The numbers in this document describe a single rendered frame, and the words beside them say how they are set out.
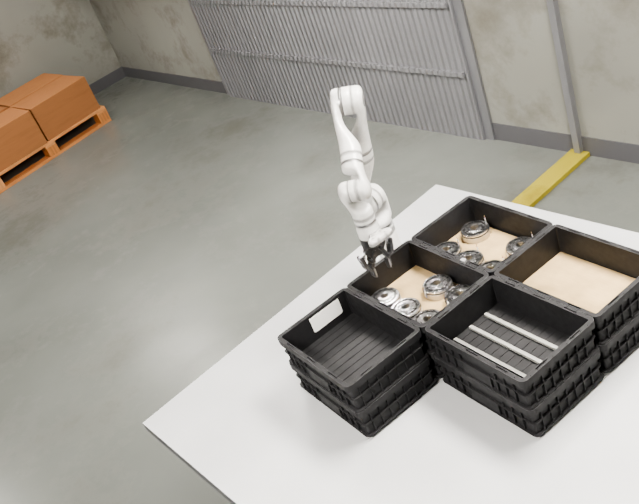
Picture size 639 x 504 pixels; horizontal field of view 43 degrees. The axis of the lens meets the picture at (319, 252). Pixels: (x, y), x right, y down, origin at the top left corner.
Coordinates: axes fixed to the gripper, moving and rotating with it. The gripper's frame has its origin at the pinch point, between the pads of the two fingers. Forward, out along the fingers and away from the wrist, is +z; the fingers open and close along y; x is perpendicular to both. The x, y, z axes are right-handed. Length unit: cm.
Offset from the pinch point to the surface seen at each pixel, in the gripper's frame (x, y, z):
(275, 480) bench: 20, 69, 26
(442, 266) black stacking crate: 8.7, -17.5, 7.9
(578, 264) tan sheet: 42, -45, 12
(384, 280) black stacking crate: -6.8, -3.2, 10.7
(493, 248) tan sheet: 11.4, -37.9, 13.1
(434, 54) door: -193, -188, 41
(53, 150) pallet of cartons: -561, -12, 101
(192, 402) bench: -36, 70, 27
